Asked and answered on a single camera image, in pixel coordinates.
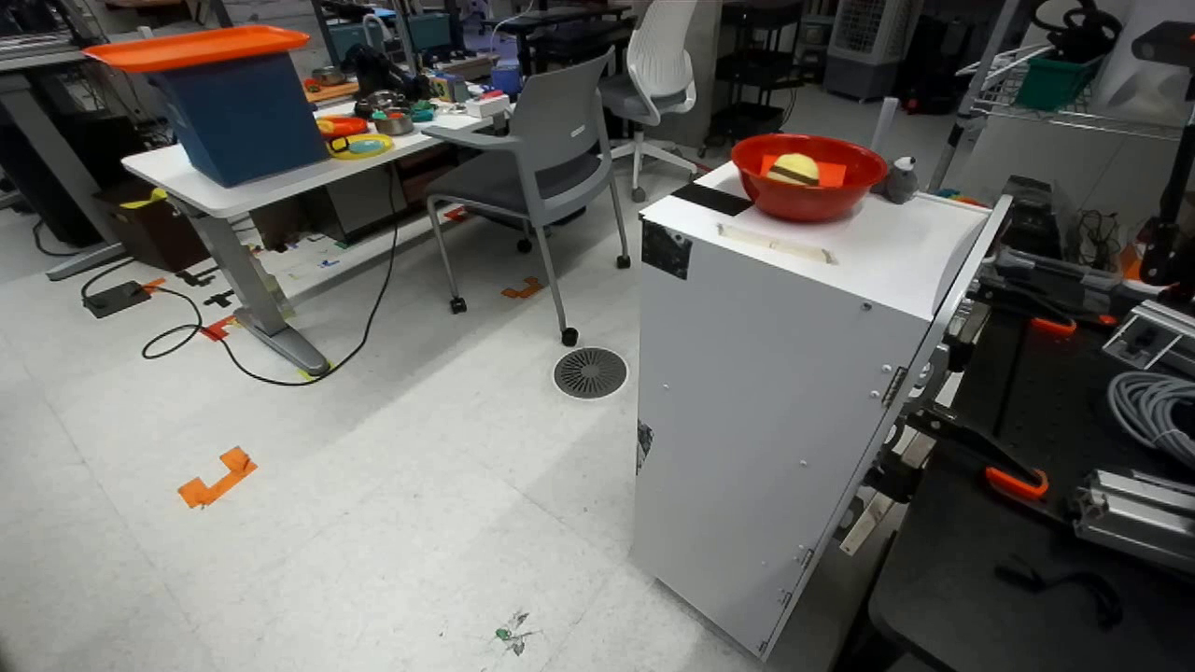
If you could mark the white office chair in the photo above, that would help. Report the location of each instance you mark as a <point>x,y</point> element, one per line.
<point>658,62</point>

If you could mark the grey office chair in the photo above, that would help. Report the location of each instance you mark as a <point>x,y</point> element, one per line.
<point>561,137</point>

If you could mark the beige tape strip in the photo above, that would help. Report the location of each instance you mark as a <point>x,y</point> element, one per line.
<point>780,244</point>

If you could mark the black shelf cart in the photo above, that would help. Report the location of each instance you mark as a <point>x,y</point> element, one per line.
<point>760,62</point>

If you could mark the orange block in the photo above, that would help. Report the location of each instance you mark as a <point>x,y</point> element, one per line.
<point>830,176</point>

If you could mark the grey desk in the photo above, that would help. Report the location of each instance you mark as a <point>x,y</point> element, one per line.
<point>50,151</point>

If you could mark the grey background cabinet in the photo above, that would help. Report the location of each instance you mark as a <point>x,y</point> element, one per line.
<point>862,51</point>

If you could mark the white cabinet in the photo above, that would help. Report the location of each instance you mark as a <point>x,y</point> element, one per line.
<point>772,413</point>

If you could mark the white desk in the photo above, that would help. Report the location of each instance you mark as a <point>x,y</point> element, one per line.
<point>237,186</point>

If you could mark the black power brick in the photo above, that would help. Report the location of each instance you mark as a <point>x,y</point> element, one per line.
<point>118,301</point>

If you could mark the black breadboard table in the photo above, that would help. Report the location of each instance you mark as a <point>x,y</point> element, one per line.
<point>995,545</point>

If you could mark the green bin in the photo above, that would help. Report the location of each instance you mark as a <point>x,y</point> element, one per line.
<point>1054,82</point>

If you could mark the round floor drain cover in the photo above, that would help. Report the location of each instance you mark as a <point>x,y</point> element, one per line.
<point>593,374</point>

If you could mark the aluminium extrusion rail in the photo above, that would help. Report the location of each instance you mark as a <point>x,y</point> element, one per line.
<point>1140,507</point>

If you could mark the black rectangular patch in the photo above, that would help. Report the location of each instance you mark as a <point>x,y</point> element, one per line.
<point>713,199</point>

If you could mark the small white box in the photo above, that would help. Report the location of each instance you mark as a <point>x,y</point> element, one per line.
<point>486,105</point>

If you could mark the orange floor tape marker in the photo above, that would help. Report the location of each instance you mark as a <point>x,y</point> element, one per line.
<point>209,486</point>
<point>523,290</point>

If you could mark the black stand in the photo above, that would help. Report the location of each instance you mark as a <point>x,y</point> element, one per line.
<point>1178,161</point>

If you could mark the blue storage bin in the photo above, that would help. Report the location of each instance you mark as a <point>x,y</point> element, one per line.
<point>246,123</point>

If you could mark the orange bin lid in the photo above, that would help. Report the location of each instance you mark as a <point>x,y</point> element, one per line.
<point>201,47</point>

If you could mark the red bowl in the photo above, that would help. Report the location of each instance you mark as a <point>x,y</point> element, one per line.
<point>810,201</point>

